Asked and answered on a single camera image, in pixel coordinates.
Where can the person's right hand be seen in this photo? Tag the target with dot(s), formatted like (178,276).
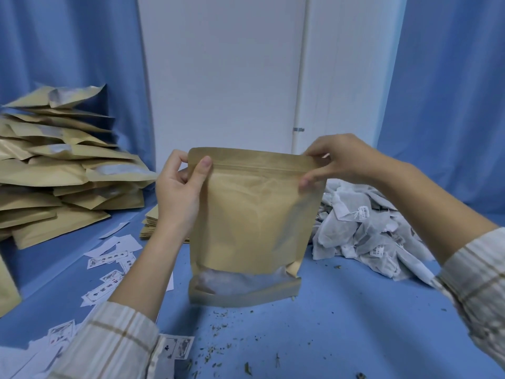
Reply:
(347,159)

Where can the person's left hand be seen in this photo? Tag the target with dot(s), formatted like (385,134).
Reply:
(175,197)

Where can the stack of kraft pouches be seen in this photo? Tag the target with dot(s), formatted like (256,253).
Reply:
(150,224)

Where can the pile of white tea bags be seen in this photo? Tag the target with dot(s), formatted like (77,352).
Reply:
(363,232)

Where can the kraft pouch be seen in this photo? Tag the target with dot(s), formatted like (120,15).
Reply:
(252,217)

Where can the white paper labels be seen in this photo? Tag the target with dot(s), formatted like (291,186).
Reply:
(106,264)

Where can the pile of kraft pouches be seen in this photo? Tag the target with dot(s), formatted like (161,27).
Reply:
(51,173)

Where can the person's right forearm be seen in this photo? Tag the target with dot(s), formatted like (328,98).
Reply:
(453,240)

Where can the blue curtain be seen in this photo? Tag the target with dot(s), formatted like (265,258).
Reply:
(446,94)
(71,43)

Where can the blue table cover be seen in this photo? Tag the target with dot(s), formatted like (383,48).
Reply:
(355,331)

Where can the white wall pipe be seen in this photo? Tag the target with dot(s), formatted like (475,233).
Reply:
(302,67)

